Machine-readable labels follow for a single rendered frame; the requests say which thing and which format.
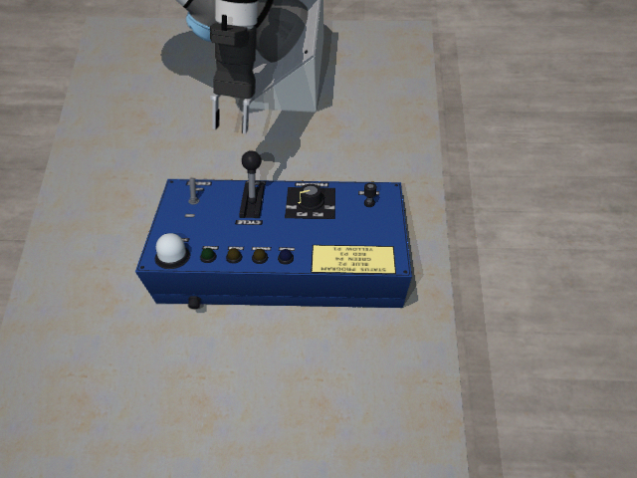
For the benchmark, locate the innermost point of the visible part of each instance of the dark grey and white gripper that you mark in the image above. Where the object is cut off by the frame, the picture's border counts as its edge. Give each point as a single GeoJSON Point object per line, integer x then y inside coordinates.
{"type": "Point", "coordinates": [235, 44]}

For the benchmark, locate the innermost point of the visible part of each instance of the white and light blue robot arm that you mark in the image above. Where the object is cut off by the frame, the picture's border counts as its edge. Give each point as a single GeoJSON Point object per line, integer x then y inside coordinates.
{"type": "Point", "coordinates": [280, 23]}

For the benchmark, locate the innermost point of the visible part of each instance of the blue control console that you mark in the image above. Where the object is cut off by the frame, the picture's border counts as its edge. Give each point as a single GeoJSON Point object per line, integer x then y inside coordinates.
{"type": "Point", "coordinates": [285, 243]}

